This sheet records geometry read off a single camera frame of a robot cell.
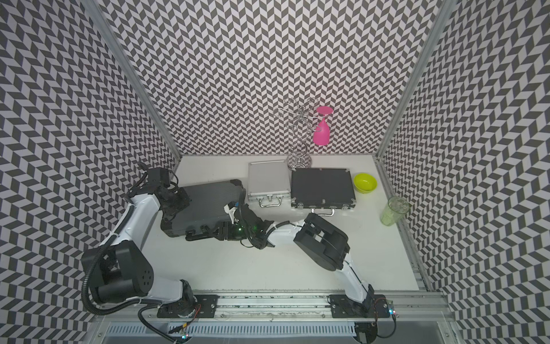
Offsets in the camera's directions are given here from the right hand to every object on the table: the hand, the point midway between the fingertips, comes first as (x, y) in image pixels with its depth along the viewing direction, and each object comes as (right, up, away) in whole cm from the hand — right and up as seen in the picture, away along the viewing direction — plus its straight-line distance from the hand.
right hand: (214, 237), depth 81 cm
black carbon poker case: (+45, +17, +18) cm, 51 cm away
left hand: (-12, +12, +4) cm, 18 cm away
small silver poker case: (+19, +21, +18) cm, 33 cm away
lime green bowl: (+67, +20, +23) cm, 73 cm away
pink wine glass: (+44, +45, +16) cm, 65 cm away
